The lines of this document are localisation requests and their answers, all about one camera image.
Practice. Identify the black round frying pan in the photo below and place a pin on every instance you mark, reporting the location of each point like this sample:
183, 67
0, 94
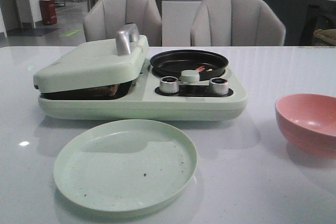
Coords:
173, 62

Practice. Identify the white bread slice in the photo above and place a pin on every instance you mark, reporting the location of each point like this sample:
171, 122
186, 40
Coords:
109, 90

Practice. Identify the breakfast maker hinged lid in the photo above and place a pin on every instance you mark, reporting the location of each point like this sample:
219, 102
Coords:
93, 64

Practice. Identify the pink plastic bowl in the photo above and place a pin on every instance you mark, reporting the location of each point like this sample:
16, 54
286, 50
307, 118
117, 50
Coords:
308, 122

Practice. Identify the pale green breakfast maker base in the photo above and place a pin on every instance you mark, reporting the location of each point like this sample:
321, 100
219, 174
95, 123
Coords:
142, 102

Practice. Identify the left silver control knob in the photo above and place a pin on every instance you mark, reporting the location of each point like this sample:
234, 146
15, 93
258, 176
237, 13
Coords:
169, 85

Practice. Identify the silver control knob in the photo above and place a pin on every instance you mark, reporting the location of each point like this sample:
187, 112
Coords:
169, 85
218, 86

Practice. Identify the right silver control knob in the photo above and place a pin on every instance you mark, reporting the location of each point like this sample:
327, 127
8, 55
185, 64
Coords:
218, 86

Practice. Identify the pale green round plate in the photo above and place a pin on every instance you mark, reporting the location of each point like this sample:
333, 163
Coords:
127, 167

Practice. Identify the right grey upholstered chair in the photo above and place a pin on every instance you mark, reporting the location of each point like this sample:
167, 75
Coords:
236, 23

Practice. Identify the grey upholstered chair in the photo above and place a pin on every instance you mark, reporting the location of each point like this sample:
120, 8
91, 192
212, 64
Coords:
108, 16
236, 23

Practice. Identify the left grey upholstered chair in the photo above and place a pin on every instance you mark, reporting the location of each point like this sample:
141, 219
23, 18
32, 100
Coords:
108, 16

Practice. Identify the white refrigerator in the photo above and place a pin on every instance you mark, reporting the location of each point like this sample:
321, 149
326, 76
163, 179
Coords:
177, 19

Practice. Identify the red bin in background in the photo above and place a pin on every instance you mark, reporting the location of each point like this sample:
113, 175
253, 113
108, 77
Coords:
48, 12

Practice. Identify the dark appliance at right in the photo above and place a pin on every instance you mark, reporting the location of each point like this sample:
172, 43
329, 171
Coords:
320, 15

